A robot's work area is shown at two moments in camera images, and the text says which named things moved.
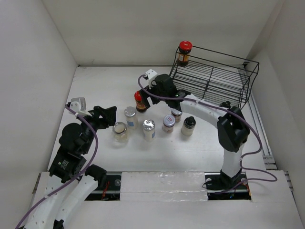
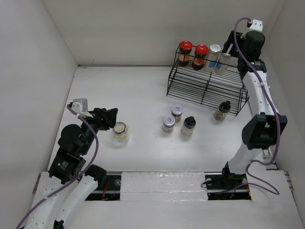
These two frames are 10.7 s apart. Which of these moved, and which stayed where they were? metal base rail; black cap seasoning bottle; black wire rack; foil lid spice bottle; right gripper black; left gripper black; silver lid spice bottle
Moved: right gripper black; foil lid spice bottle; silver lid spice bottle
Stayed: left gripper black; black cap seasoning bottle; metal base rail; black wire rack
